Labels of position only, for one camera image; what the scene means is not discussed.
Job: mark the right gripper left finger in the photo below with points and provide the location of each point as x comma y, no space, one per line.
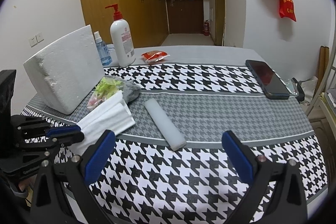
50,204

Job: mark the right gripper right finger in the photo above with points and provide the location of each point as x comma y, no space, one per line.
287,203

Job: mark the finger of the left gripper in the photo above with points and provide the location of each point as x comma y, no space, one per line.
61,141
56,130

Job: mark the white foam sheet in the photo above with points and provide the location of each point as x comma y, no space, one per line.
113,115

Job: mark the green tissue packet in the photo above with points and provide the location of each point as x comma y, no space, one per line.
106,88

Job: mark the grey towel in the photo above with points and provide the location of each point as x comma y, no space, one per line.
129,88

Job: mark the white foam bar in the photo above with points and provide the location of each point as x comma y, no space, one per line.
169,131

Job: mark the person's left hand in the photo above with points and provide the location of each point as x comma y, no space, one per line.
25,188

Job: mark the white styrofoam box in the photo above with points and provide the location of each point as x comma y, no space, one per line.
65,71

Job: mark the black smartphone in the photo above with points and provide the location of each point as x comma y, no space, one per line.
270,83

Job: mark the houndstooth table mat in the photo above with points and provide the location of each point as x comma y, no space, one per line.
145,181

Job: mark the blue spray bottle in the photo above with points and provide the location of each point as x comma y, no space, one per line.
102,49

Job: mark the white lotion pump bottle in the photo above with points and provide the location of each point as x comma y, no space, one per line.
121,38

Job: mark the red snack packet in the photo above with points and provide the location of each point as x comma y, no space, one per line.
154,56

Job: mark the red fire extinguisher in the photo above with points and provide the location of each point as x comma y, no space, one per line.
206,29

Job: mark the dark brown entrance door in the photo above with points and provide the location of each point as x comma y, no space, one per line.
185,16

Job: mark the white wall socket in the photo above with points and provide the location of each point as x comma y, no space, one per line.
33,41

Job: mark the white wall switch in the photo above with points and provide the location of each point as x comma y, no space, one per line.
39,37

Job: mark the wooden sticks by wall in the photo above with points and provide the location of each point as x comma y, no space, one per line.
322,63

